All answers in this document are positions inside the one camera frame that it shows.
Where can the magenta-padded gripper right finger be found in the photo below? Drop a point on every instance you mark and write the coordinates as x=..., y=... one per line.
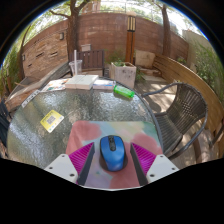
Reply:
x=161, y=166

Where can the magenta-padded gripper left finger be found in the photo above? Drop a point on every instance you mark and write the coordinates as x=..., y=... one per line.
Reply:
x=63, y=165

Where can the blue and black computer mouse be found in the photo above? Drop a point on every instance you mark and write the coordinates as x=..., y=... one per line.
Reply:
x=113, y=155

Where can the floral pastel mouse pad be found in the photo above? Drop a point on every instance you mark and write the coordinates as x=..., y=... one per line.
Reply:
x=100, y=130

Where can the yellow square card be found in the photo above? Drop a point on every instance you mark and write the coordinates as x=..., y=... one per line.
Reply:
x=52, y=121

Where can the dark wicker chair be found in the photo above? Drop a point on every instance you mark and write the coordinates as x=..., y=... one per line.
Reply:
x=185, y=110

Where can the white printed sign plate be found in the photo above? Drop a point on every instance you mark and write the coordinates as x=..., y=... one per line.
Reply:
x=30, y=98

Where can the green plastic bottle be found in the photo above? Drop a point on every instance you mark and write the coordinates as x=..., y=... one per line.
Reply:
x=124, y=91

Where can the stone garden counter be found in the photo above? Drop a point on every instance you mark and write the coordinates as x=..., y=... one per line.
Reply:
x=30, y=86

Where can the thin white booklet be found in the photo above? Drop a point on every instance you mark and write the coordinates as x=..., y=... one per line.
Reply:
x=105, y=85

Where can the curved wooden slat bench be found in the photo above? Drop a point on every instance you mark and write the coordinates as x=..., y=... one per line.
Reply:
x=186, y=75

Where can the white square planter box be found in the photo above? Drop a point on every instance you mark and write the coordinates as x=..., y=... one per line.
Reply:
x=125, y=75

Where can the clear plastic cup with straw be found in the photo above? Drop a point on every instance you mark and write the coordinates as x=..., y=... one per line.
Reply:
x=75, y=66

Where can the beige stone slab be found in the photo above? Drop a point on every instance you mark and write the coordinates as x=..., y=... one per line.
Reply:
x=145, y=59

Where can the thick forked tree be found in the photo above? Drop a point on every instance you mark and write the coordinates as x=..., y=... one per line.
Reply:
x=72, y=36

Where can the slim straight tree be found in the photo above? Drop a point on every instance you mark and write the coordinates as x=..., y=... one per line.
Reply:
x=166, y=33

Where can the black wall lamp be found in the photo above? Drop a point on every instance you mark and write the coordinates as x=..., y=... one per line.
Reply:
x=23, y=57
x=61, y=36

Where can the grey wall utility box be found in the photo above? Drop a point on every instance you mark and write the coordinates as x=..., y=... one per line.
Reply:
x=86, y=47

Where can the wooden garden lamp post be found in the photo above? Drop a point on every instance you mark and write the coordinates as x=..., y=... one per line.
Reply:
x=130, y=43

